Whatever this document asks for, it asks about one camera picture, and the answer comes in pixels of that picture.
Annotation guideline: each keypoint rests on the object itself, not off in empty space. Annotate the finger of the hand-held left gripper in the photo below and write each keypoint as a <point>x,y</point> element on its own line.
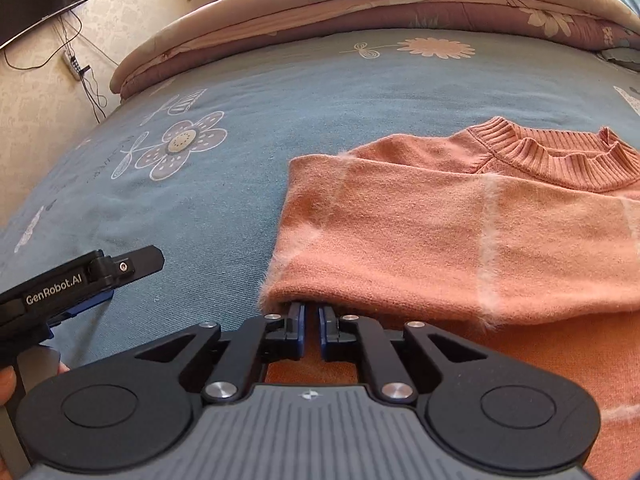
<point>140,262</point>
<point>80,309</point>

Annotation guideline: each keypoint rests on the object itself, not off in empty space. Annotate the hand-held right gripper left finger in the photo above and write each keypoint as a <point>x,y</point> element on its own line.
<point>300,331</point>

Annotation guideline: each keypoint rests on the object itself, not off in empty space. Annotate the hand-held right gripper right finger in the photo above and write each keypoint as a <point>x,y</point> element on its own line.
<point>323,333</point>

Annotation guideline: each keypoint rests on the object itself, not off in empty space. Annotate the orange knit sweater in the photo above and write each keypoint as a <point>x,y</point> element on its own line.
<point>425,220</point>

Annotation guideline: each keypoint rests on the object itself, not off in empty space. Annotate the person's left hand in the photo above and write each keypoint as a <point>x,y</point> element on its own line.
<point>7,385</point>

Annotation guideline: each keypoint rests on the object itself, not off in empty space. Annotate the white power strip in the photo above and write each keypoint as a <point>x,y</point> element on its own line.
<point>71,65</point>

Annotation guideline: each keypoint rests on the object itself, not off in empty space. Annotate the pink floral quilt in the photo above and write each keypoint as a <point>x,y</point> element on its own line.
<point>400,0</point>

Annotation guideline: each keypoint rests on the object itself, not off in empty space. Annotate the flat blue pillow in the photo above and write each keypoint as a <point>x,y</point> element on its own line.
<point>625,57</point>

